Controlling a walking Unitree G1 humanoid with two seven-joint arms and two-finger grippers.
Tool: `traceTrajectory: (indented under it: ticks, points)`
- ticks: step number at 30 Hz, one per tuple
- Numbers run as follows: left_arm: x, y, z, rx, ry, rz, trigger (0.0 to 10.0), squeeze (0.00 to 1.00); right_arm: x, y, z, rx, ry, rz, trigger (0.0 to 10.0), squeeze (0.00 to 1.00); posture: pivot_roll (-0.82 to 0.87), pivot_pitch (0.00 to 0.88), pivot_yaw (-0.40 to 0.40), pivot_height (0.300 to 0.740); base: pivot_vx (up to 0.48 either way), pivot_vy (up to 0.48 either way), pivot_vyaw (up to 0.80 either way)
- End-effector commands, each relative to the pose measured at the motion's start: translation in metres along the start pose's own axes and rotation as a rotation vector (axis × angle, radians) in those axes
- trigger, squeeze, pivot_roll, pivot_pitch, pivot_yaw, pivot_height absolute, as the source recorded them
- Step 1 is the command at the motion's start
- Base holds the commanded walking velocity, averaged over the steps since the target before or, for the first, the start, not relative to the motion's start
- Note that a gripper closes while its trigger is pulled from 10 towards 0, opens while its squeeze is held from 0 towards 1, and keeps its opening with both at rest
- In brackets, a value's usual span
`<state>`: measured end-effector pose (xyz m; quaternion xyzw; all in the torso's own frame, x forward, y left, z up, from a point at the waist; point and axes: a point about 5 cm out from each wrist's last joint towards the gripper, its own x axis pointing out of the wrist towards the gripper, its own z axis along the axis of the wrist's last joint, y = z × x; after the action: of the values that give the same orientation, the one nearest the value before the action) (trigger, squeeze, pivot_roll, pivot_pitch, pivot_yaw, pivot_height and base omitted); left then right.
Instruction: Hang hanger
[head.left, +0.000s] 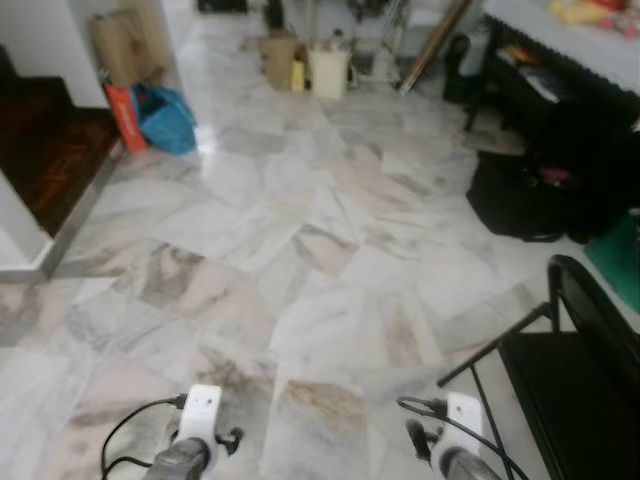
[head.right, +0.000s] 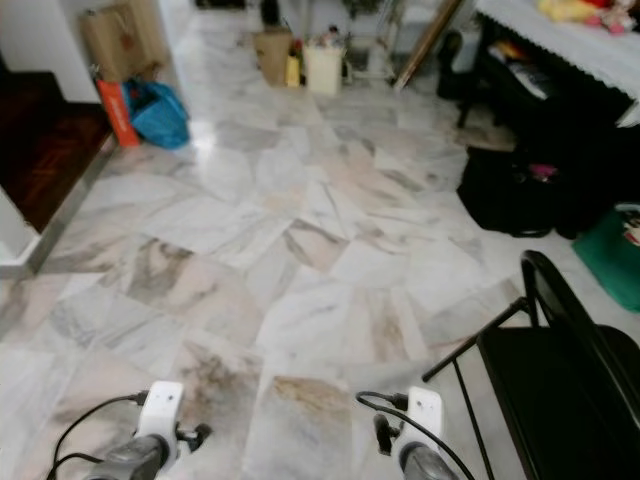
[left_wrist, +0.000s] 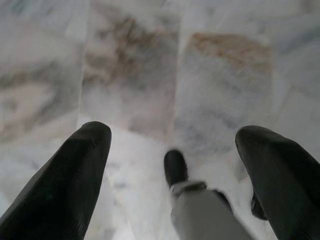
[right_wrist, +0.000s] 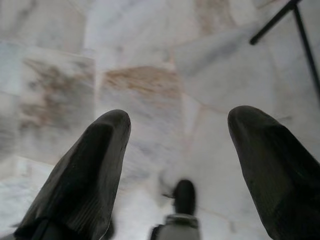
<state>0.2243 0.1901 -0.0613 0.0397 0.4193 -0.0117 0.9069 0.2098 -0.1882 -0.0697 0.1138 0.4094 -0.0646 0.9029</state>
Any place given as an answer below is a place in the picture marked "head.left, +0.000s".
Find black folding chair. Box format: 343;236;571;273
437;255;640;480

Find black fabric bag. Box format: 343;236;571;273
466;150;601;243

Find green bag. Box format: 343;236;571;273
585;213;640;313

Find blue plastic bag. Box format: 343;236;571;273
132;83;198;156

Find orange red carton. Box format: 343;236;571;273
105;83;149;153

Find dark wooden step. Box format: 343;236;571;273
0;48;123;239

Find cream plastic bucket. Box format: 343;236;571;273
308;42;352;101

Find brown paper bag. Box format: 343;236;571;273
258;32;299;91

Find wooden plank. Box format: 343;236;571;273
400;0;473;96

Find brown cardboard box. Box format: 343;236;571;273
90;5;173;89

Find table with white lace cloth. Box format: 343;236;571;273
485;0;640;96

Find yellow pink plush toys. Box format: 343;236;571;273
548;0;640;39

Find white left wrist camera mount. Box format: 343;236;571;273
178;385;223;448

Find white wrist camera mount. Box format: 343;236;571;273
178;385;223;448
443;392;485;453

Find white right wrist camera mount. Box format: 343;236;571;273
443;392;485;453

